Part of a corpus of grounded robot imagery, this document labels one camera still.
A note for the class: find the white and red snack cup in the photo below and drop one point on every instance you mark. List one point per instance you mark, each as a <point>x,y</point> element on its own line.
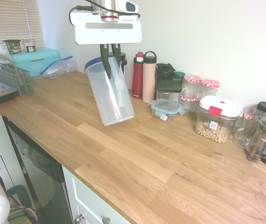
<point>29,45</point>

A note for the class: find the white cabinet front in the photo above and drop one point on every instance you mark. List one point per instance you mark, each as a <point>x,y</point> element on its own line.
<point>86,198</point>

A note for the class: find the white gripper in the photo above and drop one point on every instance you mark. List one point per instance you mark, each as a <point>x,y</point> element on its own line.
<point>108,35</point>

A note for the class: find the grey cutlery basket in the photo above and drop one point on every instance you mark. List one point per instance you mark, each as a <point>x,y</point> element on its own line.
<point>18,80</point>

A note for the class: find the clear pitcher with blue lid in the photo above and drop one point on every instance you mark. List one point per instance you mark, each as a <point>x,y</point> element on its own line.
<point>110,102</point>

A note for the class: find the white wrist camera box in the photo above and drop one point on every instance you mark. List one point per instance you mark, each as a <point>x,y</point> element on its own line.
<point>130,5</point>

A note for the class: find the square container with black lid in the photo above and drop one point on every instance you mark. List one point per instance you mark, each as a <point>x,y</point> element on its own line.
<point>168,86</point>

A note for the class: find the clear zip bag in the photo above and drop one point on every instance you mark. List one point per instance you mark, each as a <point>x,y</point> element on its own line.
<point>58,68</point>

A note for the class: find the pink water bottle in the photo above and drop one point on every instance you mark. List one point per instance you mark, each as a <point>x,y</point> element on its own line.
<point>149,81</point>

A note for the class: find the red water bottle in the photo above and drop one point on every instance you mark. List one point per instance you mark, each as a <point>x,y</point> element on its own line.
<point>137,79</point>

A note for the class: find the glass container with teal lid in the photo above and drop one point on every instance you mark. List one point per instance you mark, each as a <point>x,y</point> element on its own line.
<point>165,110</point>

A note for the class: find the white window blind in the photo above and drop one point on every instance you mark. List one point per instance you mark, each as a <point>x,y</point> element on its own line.
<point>4,21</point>

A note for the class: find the teal bread box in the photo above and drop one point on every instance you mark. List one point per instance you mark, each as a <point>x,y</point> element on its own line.
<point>37,60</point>

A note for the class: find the silver cabinet knob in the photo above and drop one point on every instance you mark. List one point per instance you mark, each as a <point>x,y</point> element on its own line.
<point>78,219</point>
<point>106,220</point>

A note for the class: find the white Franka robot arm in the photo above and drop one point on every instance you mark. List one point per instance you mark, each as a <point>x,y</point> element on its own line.
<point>106,9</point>

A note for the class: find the green oatmeal cup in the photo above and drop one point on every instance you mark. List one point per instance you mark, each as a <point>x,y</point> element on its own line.
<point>13,46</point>

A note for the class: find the black shaker bottle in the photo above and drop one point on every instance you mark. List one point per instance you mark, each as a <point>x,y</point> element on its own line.
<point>164,72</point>

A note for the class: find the glass jar with green lid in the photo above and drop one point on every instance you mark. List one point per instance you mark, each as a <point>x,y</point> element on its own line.
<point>179,75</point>

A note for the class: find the cereal container with white lid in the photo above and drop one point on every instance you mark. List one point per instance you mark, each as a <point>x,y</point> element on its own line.
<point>219,121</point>

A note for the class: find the black dishwasher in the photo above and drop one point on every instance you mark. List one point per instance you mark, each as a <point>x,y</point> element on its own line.
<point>42,175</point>

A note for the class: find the clear glass mug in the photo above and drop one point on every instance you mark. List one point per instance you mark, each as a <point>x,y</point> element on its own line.
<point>248,130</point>

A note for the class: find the jar with red gingham lid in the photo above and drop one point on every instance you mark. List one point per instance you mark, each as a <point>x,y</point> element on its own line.
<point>191,85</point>
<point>209,88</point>
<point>188,105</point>
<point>197,102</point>
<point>241,117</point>

